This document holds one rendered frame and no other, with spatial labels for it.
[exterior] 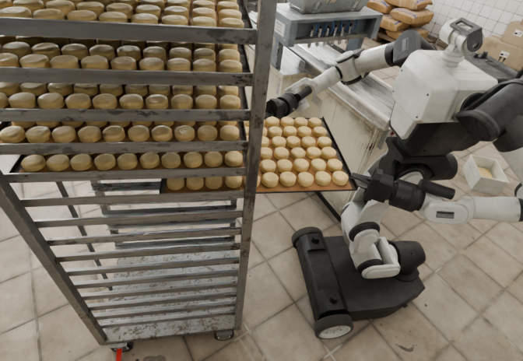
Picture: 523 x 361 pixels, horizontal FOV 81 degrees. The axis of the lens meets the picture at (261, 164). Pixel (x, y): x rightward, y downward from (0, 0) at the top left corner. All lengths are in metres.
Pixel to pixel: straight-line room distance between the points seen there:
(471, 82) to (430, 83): 0.10
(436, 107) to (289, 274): 1.32
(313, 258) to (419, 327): 0.68
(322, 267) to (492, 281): 1.16
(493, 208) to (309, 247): 1.05
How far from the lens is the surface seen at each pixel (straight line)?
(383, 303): 1.88
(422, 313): 2.16
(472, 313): 2.33
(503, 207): 1.10
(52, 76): 0.74
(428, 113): 1.06
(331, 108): 2.01
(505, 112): 0.98
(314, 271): 1.81
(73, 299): 1.38
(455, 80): 1.04
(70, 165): 0.96
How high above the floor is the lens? 1.71
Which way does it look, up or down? 41 degrees down
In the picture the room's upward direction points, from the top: 7 degrees clockwise
